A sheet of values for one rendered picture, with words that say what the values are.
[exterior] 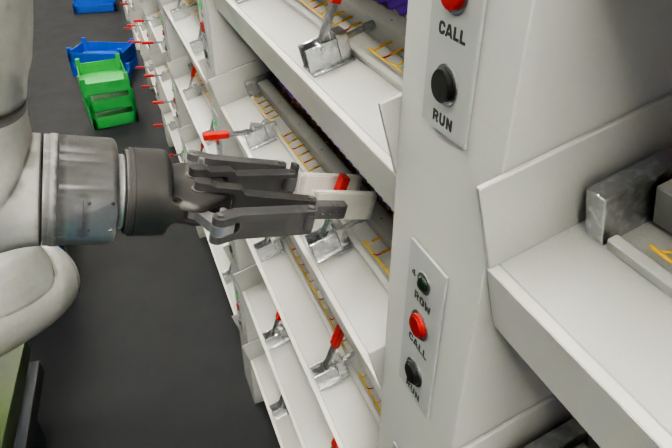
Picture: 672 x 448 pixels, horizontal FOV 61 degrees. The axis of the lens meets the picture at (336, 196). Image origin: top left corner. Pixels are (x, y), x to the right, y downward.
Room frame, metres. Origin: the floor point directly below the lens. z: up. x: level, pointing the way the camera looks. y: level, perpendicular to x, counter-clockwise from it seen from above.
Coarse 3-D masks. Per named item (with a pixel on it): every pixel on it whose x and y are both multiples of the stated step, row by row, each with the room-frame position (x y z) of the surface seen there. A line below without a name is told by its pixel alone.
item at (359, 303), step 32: (256, 64) 0.88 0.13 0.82; (224, 96) 0.86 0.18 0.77; (256, 96) 0.86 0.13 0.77; (288, 128) 0.74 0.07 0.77; (288, 160) 0.66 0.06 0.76; (320, 224) 0.52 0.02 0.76; (352, 256) 0.46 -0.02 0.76; (384, 256) 0.45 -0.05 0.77; (320, 288) 0.45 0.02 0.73; (352, 288) 0.41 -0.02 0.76; (352, 320) 0.37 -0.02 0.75; (384, 320) 0.37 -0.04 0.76; (384, 352) 0.30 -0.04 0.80
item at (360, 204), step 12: (312, 192) 0.45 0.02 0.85; (324, 192) 0.45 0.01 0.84; (336, 192) 0.46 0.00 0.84; (348, 192) 0.46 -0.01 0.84; (360, 192) 0.47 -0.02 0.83; (372, 192) 0.47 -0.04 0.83; (348, 204) 0.46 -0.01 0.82; (360, 204) 0.46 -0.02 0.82; (372, 204) 0.47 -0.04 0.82; (348, 216) 0.46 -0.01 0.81; (360, 216) 0.46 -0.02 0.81
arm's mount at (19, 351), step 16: (16, 352) 0.80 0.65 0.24; (0, 368) 0.76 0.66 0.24; (16, 368) 0.76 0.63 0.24; (0, 384) 0.72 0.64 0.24; (16, 384) 0.72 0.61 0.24; (0, 400) 0.68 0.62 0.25; (16, 400) 0.70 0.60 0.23; (0, 416) 0.64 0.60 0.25; (16, 416) 0.67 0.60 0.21; (0, 432) 0.61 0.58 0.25
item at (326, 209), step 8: (320, 200) 0.45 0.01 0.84; (328, 200) 0.45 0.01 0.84; (336, 200) 0.45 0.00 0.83; (320, 208) 0.44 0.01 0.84; (328, 208) 0.44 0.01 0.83; (336, 208) 0.44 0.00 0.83; (344, 208) 0.45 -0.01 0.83; (312, 216) 0.41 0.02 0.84; (320, 216) 0.44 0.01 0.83; (328, 216) 0.44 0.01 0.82; (336, 216) 0.44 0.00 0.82; (344, 216) 0.45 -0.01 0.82; (304, 224) 0.41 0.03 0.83
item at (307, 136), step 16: (272, 96) 0.80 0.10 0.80; (288, 112) 0.74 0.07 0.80; (304, 128) 0.69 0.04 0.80; (288, 144) 0.68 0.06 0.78; (304, 144) 0.67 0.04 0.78; (320, 144) 0.64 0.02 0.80; (320, 160) 0.61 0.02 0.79; (336, 160) 0.60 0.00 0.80; (368, 224) 0.50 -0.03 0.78; (384, 224) 0.47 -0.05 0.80; (384, 240) 0.46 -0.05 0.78
